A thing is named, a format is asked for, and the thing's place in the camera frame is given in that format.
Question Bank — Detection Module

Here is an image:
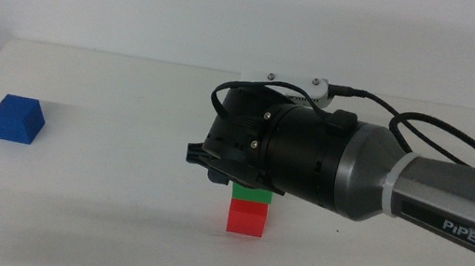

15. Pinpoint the green cube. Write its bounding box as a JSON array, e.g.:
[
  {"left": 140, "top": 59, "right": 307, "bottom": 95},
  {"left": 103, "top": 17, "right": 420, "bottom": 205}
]
[{"left": 230, "top": 182, "right": 274, "bottom": 206}]

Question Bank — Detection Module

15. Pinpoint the red cube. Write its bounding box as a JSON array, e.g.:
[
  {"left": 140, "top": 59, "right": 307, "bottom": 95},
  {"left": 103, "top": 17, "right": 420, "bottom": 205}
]
[{"left": 225, "top": 197, "right": 271, "bottom": 240}]

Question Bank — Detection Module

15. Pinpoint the blue cube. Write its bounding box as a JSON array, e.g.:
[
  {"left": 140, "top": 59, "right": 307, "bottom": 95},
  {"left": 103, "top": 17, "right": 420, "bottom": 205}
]
[{"left": 0, "top": 92, "right": 49, "bottom": 147}]

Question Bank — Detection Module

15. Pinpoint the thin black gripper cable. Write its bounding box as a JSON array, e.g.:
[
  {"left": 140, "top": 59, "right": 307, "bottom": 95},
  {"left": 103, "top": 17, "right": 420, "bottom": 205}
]
[{"left": 207, "top": 71, "right": 356, "bottom": 139}]

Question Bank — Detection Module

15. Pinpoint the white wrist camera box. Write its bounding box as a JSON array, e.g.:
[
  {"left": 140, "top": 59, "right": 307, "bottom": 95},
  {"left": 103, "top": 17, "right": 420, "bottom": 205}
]
[{"left": 236, "top": 65, "right": 337, "bottom": 111}]

